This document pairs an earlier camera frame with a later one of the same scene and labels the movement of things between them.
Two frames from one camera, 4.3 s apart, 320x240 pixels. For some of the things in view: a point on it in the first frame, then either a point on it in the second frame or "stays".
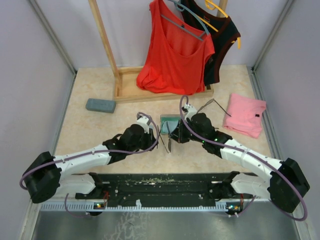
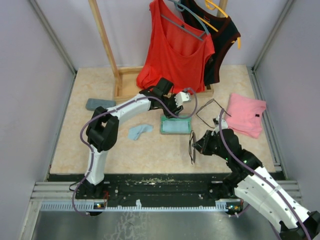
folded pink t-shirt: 246,115 stays
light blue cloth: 171,125 stays
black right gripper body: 185,134 → 212,145
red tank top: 178,58 stays
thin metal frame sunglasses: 210,102 stays
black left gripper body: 146,142 → 170,104
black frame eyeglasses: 169,144 → 192,140
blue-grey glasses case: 101,105 stays
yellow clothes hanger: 211,5 stays
